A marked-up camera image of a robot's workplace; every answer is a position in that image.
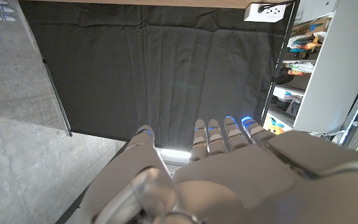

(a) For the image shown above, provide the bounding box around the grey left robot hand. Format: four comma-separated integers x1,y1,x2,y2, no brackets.
82,115,358,224

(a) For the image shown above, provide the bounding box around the cardboard box on shelf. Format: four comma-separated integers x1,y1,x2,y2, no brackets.
290,16,334,39

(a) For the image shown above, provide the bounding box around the yellow and blue toy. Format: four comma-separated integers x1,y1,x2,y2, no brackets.
262,116,287,136

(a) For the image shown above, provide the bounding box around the black backdrop stand pole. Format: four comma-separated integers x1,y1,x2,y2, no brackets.
42,57,73,138
259,1,300,126

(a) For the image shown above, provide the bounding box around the black backdrop curtain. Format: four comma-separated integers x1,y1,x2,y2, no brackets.
19,0,292,151

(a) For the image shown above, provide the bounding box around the white shelf cabinet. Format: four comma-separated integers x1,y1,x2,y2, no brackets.
267,0,358,147

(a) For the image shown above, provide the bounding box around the yellow orange toy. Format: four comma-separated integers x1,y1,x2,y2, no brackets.
303,35,323,54

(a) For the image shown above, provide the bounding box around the white power strip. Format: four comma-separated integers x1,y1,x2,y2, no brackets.
244,2,293,23

